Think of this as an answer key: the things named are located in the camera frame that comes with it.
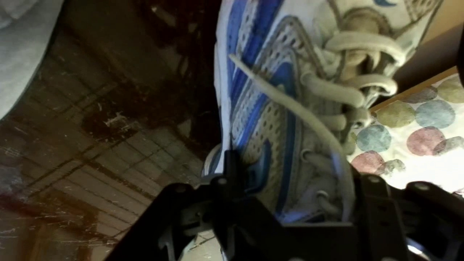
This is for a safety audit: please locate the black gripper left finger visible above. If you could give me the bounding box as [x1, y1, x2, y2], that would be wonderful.
[217, 149, 258, 198]

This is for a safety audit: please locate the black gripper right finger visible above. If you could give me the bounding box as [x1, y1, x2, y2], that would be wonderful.
[344, 166, 384, 201]

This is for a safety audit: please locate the grey blue sneaker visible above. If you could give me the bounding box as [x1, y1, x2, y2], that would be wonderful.
[201, 0, 445, 225]

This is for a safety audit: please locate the grey felt slipper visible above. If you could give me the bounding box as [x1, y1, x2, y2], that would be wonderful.
[0, 0, 65, 121]

